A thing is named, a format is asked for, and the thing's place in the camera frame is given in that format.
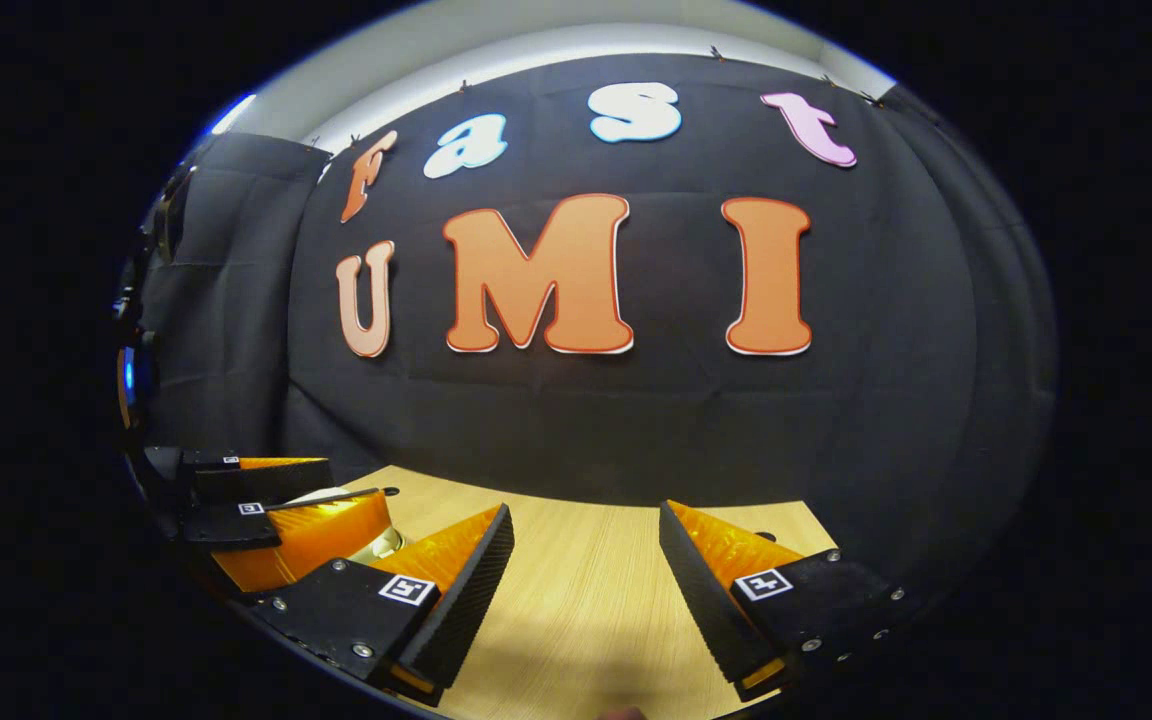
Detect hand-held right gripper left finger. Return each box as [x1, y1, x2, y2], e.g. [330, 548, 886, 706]
[256, 503, 515, 706]

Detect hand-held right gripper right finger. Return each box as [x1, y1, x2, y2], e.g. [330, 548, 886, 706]
[658, 500, 912, 701]

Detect pale yellow suitcase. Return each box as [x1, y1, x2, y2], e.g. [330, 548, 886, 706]
[281, 485, 405, 564]

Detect dark device with blue light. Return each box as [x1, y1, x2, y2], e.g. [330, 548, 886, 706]
[114, 160, 192, 431]

